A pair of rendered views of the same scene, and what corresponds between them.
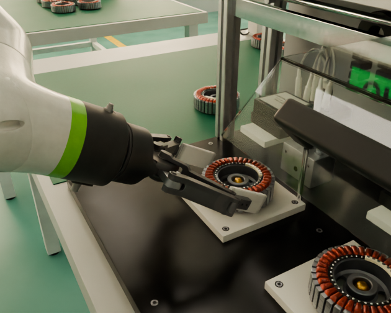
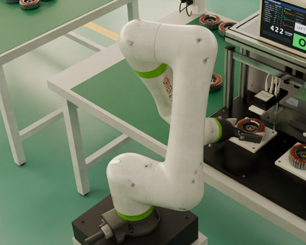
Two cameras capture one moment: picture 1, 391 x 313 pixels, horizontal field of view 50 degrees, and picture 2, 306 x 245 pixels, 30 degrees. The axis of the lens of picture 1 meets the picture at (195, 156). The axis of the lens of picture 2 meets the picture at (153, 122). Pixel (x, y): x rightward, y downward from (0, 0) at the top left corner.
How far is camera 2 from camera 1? 163 cm
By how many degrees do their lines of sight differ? 14
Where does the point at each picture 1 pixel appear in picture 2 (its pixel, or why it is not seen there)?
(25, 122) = (212, 131)
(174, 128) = not seen: hidden behind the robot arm
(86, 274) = (212, 175)
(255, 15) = (245, 61)
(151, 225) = (225, 152)
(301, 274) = (284, 157)
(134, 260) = (228, 166)
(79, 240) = not seen: hidden behind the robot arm
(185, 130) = not seen: hidden behind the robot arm
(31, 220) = (52, 176)
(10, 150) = (210, 139)
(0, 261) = (51, 207)
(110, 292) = (224, 178)
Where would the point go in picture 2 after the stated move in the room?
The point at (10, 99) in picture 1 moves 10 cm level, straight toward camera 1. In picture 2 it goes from (210, 126) to (232, 139)
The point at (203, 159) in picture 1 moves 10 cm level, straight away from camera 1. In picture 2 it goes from (233, 122) to (224, 108)
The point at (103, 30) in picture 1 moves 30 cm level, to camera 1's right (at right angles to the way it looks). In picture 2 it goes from (79, 23) to (131, 13)
